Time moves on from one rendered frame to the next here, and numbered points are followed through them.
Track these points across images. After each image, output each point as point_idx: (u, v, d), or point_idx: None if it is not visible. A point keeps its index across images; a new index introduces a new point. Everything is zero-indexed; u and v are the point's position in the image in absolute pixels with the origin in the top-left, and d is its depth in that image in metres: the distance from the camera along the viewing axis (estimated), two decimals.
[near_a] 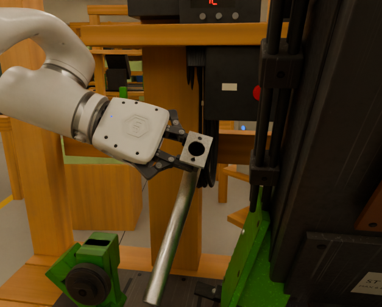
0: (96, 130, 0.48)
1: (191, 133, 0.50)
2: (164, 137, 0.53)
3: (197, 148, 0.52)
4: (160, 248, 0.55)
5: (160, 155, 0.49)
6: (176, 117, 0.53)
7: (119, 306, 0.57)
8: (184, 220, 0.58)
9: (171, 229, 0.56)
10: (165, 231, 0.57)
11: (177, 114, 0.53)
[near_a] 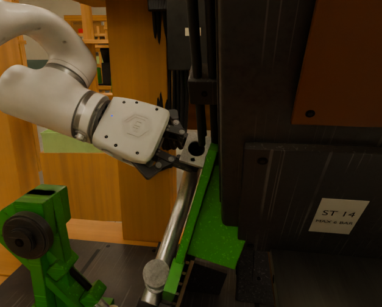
0: (96, 129, 0.48)
1: (191, 133, 0.50)
2: (164, 137, 0.53)
3: (197, 148, 0.52)
4: (159, 248, 0.55)
5: (160, 155, 0.49)
6: (176, 117, 0.53)
7: (68, 264, 0.52)
8: (184, 220, 0.58)
9: (170, 229, 0.56)
10: (164, 231, 0.57)
11: (178, 114, 0.53)
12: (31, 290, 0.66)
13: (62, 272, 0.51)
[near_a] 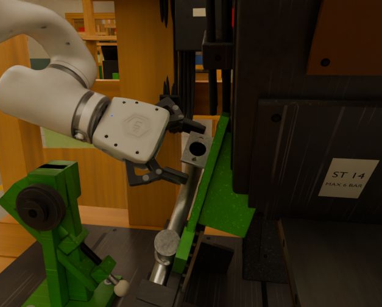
0: (96, 128, 0.48)
1: (192, 133, 0.50)
2: (166, 129, 0.53)
3: (198, 148, 0.52)
4: None
5: (151, 162, 0.48)
6: (172, 103, 0.54)
7: (79, 239, 0.53)
8: (185, 221, 0.58)
9: (172, 229, 0.56)
10: None
11: (172, 100, 0.54)
12: (40, 269, 0.67)
13: (73, 246, 0.52)
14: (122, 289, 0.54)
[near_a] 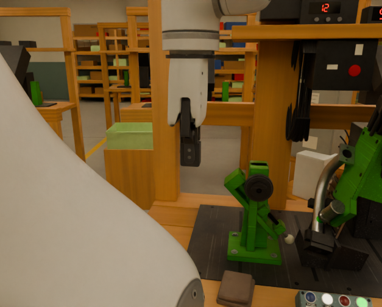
0: None
1: (342, 144, 0.84)
2: None
3: (342, 153, 0.86)
4: (315, 214, 0.89)
5: None
6: (182, 134, 0.46)
7: (268, 208, 0.87)
8: (325, 198, 0.92)
9: (320, 203, 0.90)
10: (314, 205, 0.91)
11: (181, 136, 0.46)
12: (216, 232, 1.02)
13: (267, 212, 0.86)
14: (292, 239, 0.89)
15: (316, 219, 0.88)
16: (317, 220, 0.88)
